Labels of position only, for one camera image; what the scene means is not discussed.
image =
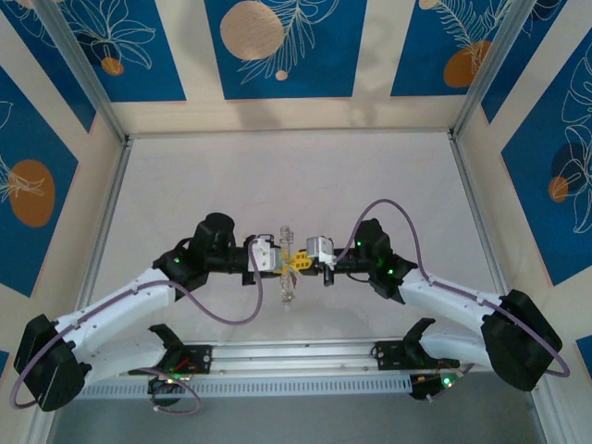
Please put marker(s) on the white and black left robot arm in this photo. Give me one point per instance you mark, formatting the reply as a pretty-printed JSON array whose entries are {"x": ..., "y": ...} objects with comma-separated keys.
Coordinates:
[{"x": 120, "y": 300}]

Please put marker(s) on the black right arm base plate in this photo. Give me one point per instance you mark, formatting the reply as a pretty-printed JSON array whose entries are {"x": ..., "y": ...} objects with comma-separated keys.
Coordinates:
[{"x": 388, "y": 353}]

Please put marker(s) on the aluminium table edge rail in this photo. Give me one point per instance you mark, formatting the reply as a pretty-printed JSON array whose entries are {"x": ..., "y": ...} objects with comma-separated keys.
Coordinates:
[
  {"x": 113, "y": 194},
  {"x": 291, "y": 133},
  {"x": 467, "y": 185}
]

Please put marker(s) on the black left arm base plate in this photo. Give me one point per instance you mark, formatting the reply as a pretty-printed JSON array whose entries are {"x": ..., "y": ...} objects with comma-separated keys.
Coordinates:
[{"x": 199, "y": 358}]

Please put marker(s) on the aluminium frame post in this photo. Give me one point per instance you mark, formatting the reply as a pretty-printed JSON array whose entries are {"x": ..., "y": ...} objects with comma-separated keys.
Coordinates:
[
  {"x": 88, "y": 78},
  {"x": 490, "y": 65}
]

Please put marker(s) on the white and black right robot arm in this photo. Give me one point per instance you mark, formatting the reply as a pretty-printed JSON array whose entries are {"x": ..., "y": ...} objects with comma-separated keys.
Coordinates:
[{"x": 444, "y": 296}]

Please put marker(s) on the long aluminium base rail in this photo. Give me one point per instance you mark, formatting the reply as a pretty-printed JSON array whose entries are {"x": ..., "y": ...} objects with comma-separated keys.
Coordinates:
[{"x": 296, "y": 358}]

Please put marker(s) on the aluminium frame leg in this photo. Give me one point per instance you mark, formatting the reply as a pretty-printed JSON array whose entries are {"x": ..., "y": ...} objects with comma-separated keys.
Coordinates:
[
  {"x": 44, "y": 425},
  {"x": 543, "y": 411}
]

